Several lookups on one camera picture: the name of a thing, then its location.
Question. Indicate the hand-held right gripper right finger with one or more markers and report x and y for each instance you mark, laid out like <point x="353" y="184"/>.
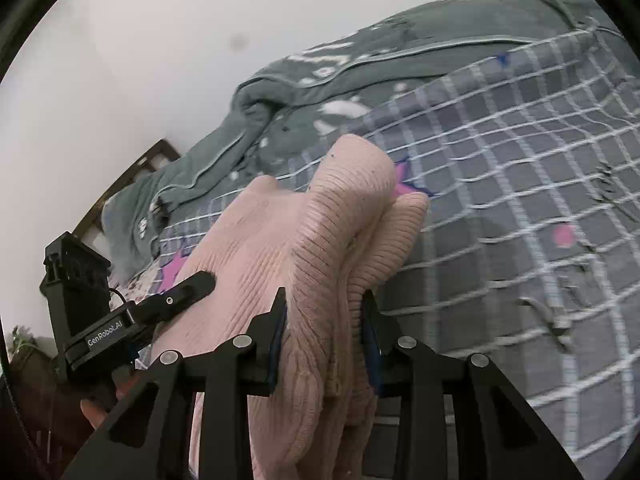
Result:
<point x="371" y="350"/>

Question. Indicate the brown wooden headboard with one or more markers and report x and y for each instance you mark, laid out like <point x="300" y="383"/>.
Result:
<point x="145" y="165"/>

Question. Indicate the person's left hand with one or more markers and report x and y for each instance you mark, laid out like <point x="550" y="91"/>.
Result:
<point x="102" y="405"/>

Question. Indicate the dark furniture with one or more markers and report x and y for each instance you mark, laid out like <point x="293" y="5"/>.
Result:
<point x="40" y="420"/>

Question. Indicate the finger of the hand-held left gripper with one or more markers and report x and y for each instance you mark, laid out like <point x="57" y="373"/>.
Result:
<point x="180" y="295"/>

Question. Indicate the pink knitted sweater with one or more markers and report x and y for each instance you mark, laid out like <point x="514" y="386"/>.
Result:
<point x="310" y="240"/>

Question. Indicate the green plant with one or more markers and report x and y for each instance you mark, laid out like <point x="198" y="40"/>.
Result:
<point x="22" y="342"/>

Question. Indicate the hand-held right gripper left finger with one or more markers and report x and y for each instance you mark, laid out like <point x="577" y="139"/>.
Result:
<point x="276" y="345"/>

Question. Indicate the grey checked bedsheet with stars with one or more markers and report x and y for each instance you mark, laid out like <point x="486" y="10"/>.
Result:
<point x="500" y="210"/>

